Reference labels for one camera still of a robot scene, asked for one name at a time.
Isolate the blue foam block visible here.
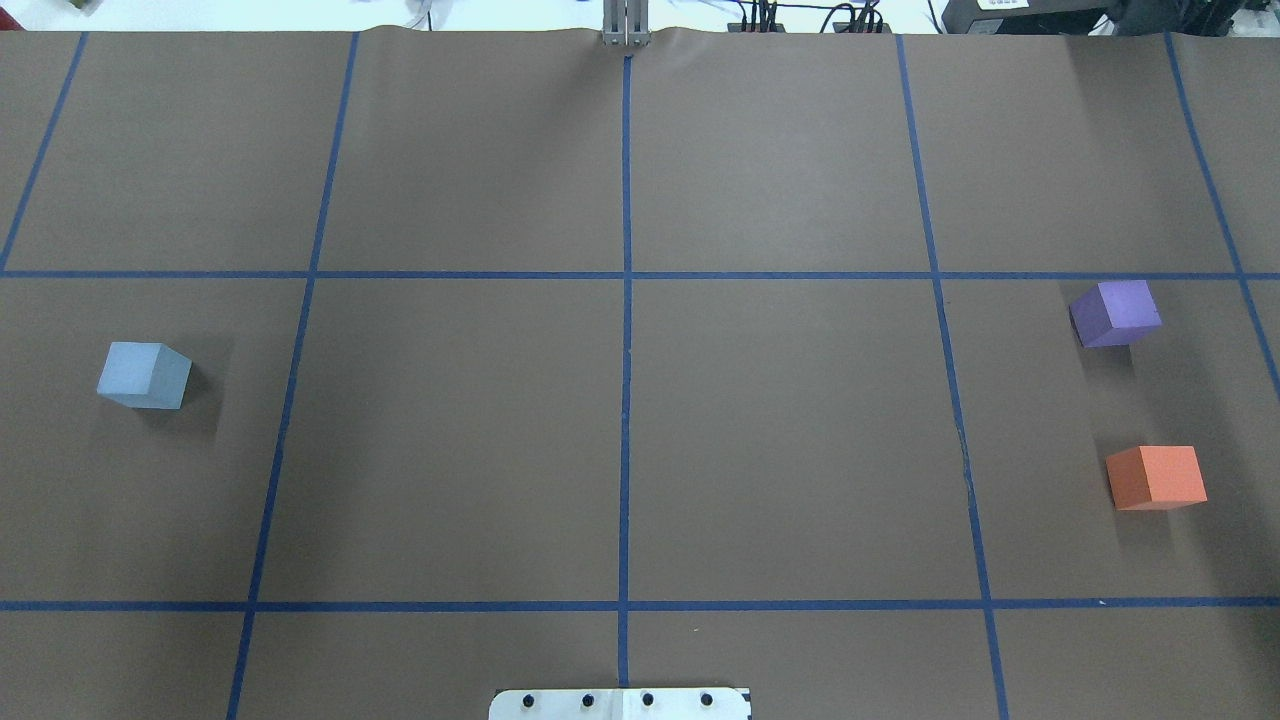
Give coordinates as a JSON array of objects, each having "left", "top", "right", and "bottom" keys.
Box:
[{"left": 96, "top": 341, "right": 193, "bottom": 410}]

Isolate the purple foam block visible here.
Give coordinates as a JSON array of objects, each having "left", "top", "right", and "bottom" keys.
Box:
[{"left": 1069, "top": 279, "right": 1164, "bottom": 348}]

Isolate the orange foam block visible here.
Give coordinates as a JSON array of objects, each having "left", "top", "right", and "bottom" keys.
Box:
[{"left": 1103, "top": 445, "right": 1208, "bottom": 511}]

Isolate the aluminium frame post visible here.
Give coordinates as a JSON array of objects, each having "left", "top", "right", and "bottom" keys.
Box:
[{"left": 602, "top": 0, "right": 652, "bottom": 47}]

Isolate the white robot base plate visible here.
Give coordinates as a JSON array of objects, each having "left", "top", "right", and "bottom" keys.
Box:
[{"left": 488, "top": 687, "right": 753, "bottom": 719}]

